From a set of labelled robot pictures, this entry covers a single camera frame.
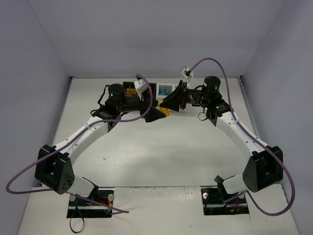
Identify red blue orange lego stack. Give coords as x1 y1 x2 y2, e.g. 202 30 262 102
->
158 86 172 95

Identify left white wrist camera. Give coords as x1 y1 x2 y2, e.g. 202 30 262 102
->
134 79 148 95

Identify purple cable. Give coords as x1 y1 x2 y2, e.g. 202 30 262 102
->
190 57 296 216
5 73 155 216

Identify yellow red arch lego stack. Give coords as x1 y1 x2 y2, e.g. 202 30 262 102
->
158 100 170 117

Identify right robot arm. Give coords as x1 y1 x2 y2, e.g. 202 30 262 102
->
160 76 284 194

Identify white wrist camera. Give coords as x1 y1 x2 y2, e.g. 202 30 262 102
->
180 66 194 80
134 79 148 95

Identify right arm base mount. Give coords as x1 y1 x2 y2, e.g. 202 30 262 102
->
201 187 249 216

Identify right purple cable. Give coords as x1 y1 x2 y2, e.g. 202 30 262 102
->
190 57 296 216

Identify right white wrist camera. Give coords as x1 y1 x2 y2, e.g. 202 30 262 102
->
180 66 194 80

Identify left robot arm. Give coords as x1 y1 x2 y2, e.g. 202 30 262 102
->
35 81 167 198

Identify small orange lego cube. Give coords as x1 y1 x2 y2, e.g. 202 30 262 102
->
126 88 137 95

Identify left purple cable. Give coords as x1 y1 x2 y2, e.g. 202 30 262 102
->
5 73 155 216

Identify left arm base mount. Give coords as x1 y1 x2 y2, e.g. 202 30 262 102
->
67 188 114 218

